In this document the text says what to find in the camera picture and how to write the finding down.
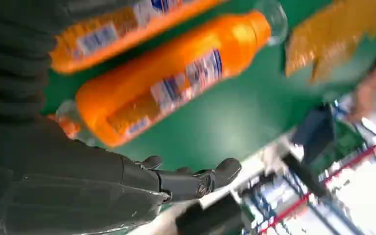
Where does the yellow plastic sheet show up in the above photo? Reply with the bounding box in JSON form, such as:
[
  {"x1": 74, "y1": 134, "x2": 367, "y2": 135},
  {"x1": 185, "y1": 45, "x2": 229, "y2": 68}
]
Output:
[{"x1": 284, "y1": 0, "x2": 376, "y2": 84}]

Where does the person's right hand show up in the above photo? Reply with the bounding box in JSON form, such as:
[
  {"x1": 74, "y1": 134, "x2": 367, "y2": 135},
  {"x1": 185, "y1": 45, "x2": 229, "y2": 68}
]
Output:
[{"x1": 347, "y1": 53, "x2": 376, "y2": 123}]

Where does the green table mat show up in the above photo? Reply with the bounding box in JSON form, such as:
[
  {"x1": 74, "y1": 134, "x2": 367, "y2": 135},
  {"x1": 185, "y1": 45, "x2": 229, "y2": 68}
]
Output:
[{"x1": 41, "y1": 0, "x2": 376, "y2": 169}]

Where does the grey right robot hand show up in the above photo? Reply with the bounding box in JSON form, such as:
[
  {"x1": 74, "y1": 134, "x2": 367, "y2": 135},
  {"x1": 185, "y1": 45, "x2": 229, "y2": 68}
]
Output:
[{"x1": 0, "y1": 116, "x2": 242, "y2": 235}]

